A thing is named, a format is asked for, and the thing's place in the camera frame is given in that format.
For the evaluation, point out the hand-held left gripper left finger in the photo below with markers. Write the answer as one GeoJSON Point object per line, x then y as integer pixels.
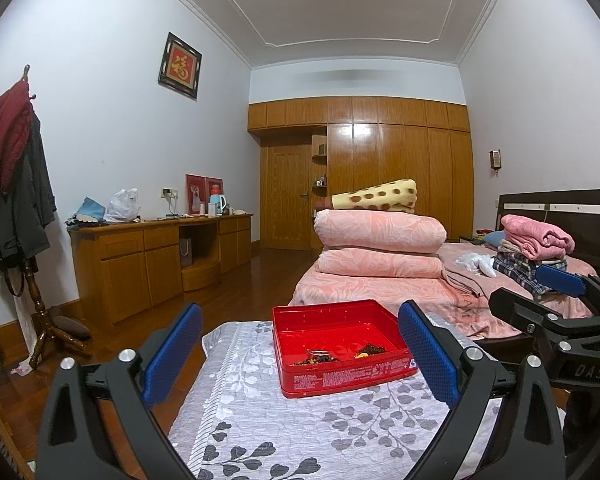
{"type": "Point", "coordinates": [172, 355]}

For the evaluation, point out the blue pillow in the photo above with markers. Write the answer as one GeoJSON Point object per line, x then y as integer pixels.
{"type": "Point", "coordinates": [494, 239]}

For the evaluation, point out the blue cloth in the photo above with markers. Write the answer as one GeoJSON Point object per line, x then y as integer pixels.
{"type": "Point", "coordinates": [87, 210]}

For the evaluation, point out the wooden coat rack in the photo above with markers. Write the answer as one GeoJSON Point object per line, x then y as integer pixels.
{"type": "Point", "coordinates": [36, 310]}

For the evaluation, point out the black framed wall picture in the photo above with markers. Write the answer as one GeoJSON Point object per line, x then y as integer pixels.
{"type": "Point", "coordinates": [180, 65]}

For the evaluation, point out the wooden door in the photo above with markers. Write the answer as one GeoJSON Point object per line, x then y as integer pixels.
{"type": "Point", "coordinates": [286, 195]}

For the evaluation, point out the red framed picture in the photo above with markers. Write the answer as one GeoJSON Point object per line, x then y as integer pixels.
{"type": "Point", "coordinates": [195, 192]}
{"type": "Point", "coordinates": [215, 182]}

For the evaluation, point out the bed with pink sheet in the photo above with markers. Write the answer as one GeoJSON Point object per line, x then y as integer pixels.
{"type": "Point", "coordinates": [360, 290]}

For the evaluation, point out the wooden sideboard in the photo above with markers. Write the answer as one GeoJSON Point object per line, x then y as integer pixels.
{"type": "Point", "coordinates": [125, 270]}

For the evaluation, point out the dark hanging coat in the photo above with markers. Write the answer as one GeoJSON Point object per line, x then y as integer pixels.
{"type": "Point", "coordinates": [22, 210]}

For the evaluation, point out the wooden wardrobe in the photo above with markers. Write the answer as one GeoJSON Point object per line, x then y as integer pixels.
{"type": "Point", "coordinates": [390, 160]}

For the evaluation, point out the beige folded blanket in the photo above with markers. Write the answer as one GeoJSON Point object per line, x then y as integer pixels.
{"type": "Point", "coordinates": [467, 285]}

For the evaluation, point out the giraffe spotted yellow pillow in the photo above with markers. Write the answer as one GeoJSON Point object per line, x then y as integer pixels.
{"type": "Point", "coordinates": [375, 196]}

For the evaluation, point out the red plastic box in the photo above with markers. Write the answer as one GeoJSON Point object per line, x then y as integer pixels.
{"type": "Point", "coordinates": [330, 380]}

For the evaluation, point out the grey paper bag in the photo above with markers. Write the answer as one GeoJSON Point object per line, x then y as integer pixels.
{"type": "Point", "coordinates": [186, 252]}

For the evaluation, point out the white crumpled cloth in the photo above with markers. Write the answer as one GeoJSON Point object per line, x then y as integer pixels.
{"type": "Point", "coordinates": [475, 263]}

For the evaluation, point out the wall lamp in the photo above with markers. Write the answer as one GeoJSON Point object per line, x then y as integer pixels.
{"type": "Point", "coordinates": [495, 160]}

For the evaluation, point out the red hanging scarf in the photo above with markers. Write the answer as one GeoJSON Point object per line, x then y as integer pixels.
{"type": "Point", "coordinates": [5, 135]}

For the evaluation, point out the dark wooden headboard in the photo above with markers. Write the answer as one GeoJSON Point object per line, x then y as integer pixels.
{"type": "Point", "coordinates": [580, 230]}

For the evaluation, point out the white plastic bag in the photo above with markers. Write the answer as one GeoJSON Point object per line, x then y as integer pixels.
{"type": "Point", "coordinates": [122, 206]}

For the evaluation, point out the dark floor cushion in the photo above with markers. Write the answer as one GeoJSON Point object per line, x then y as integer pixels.
{"type": "Point", "coordinates": [72, 322]}

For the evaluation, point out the pink folded quilt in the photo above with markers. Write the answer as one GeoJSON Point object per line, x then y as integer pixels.
{"type": "Point", "coordinates": [375, 263]}
{"type": "Point", "coordinates": [380, 230]}

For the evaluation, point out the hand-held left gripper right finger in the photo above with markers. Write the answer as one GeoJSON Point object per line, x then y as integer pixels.
{"type": "Point", "coordinates": [430, 355]}

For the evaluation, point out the folded pink blanket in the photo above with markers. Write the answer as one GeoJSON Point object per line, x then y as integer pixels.
{"type": "Point", "coordinates": [535, 235]}

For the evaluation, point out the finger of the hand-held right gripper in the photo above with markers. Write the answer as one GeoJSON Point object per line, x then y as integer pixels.
{"type": "Point", "coordinates": [512, 307]}
{"type": "Point", "coordinates": [560, 281]}

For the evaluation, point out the grey leaf print bedspread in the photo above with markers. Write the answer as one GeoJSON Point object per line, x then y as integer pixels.
{"type": "Point", "coordinates": [290, 435]}

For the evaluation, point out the light blue electric kettle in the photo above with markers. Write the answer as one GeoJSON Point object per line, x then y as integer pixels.
{"type": "Point", "coordinates": [217, 205]}

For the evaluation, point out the wall socket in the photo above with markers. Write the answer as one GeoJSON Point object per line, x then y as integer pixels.
{"type": "Point", "coordinates": [169, 192]}

